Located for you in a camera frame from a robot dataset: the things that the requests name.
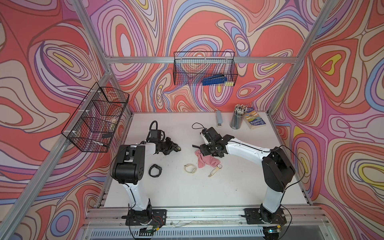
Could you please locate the black wire basket left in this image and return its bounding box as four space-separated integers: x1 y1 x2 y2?
61 83 130 153

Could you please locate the colourful book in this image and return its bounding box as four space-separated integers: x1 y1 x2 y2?
244 108 266 130

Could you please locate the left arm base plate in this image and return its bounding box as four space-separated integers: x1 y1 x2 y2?
122 209 167 227

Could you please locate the black wire basket back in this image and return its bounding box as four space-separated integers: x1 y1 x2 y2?
173 51 238 87

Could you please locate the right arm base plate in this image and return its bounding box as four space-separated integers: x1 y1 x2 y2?
241 208 287 226

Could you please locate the blue stapler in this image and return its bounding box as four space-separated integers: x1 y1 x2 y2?
202 74 228 86

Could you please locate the metal pencil cup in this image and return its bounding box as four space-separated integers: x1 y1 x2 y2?
230 104 248 130

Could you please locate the black wire basket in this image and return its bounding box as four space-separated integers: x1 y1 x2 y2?
61 83 130 153
173 51 238 87

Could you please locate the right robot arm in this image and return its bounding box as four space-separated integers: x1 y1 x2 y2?
200 127 296 214

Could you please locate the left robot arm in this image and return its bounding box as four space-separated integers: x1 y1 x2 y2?
110 121 181 211

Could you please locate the small black looped watch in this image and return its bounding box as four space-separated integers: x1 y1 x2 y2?
149 164 163 178

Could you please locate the beige strap yellow dial watch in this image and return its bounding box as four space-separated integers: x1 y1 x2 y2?
209 164 223 178

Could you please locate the pink cloth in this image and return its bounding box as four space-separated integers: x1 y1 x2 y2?
195 150 221 168

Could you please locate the grey stapler on table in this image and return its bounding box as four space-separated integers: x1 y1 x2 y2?
215 111 223 127

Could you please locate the beige looped watch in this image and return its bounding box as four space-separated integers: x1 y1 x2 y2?
184 164 198 174

